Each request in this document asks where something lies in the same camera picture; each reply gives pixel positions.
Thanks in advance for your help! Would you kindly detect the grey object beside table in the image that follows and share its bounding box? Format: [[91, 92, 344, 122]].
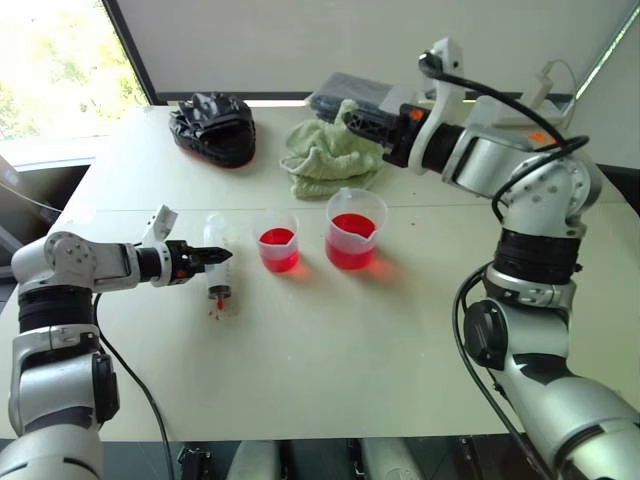
[[0, 153, 65, 254]]

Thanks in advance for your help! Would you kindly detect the black metal bracket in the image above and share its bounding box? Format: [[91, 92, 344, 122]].
[[176, 446, 210, 480]]

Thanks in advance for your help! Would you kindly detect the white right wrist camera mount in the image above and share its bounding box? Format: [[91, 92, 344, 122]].
[[406, 38, 465, 175]]

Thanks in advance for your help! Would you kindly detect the grey rounded shape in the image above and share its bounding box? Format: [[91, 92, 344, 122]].
[[358, 438, 422, 480], [231, 439, 282, 480]]

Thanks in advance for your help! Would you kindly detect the clear plastic syringe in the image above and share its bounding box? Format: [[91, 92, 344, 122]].
[[201, 213, 239, 317]]

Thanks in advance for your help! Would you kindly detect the clear bag with dark contents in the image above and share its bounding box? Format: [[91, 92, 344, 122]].
[[306, 71, 437, 127]]

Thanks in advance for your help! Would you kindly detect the white device with cable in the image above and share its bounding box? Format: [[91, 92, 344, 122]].
[[491, 59, 582, 132]]

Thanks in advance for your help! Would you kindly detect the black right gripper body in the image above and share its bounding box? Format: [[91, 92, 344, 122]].
[[381, 102, 427, 167]]

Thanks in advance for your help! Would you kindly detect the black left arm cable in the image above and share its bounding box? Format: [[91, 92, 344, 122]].
[[91, 291, 177, 480]]

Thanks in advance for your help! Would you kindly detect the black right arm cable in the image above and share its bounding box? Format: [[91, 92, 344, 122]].
[[418, 49, 591, 480]]

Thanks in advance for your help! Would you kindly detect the black window frame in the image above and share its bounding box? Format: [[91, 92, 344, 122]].
[[101, 0, 162, 107]]

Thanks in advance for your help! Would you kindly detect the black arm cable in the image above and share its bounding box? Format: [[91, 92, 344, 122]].
[[418, 49, 591, 480], [91, 291, 177, 480]]

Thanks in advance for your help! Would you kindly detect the crumpled black plastic bag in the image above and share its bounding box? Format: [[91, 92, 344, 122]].
[[169, 90, 259, 171]]

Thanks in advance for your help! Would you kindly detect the light green towel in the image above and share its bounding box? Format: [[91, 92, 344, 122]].
[[279, 98, 387, 202]]

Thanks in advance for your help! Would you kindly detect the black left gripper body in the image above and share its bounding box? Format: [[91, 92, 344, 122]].
[[166, 239, 207, 283]]

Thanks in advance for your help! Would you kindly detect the large beaker with red liquid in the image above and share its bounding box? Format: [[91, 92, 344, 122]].
[[324, 186, 390, 272]]

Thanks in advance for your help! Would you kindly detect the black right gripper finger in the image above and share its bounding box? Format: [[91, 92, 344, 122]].
[[341, 110, 397, 147]]

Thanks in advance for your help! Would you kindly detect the small beaker with red liquid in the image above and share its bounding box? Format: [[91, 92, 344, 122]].
[[252, 209, 302, 275]]

